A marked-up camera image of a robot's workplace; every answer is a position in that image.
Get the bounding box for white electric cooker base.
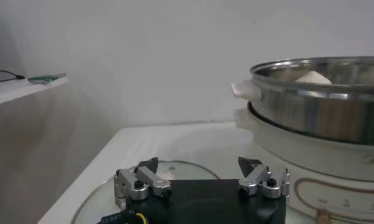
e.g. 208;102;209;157
234;103;374;224

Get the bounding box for glass pot lid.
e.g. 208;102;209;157
71;160;221;224

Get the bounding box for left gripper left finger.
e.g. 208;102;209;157
113;156;172;208

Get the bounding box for perforated steel steamer basket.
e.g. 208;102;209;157
231;56;374;145

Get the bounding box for black looped cable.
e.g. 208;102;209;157
0;69;26;83

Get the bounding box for white side table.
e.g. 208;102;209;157
0;75;69;107

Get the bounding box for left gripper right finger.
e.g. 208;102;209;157
237;156;291;199

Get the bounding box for green white flat packet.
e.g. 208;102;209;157
27;72;68;85

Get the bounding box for white steamed baozi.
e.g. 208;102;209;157
295;71;333;85

